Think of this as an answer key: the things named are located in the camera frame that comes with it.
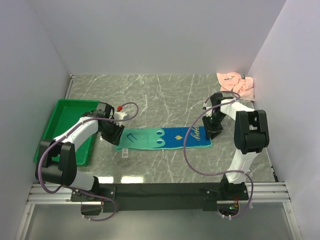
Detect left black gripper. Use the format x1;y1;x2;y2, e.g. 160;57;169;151
99;118;125;146

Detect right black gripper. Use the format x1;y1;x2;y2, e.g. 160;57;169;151
202;112;227;140

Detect blue green crocodile towel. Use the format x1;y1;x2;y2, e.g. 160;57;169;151
114;126;213;152

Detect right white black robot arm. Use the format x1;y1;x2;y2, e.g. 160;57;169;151
202;91;270;200

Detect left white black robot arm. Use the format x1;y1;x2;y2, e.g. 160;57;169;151
35;102;129;201

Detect pink crumpled towel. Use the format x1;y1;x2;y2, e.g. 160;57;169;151
216;72;255;102

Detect green plastic tray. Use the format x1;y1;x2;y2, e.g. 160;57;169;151
42;99;99;167

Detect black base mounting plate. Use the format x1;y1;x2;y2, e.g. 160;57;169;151
70;183;250;216

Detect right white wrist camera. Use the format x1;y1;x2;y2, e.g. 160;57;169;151
202;102;213;117

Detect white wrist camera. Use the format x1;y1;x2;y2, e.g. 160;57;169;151
113;105;129;126
202;102;213;117

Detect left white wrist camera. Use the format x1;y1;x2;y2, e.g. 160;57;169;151
113;105;129;126

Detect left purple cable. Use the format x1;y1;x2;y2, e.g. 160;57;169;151
37;101;140;222

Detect purple cable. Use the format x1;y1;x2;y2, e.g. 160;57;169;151
37;101;140;222
183;91;255;219

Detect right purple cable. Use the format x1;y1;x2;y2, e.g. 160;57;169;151
183;91;255;219

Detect aluminium rail frame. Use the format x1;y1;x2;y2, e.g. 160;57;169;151
17;74;302;240

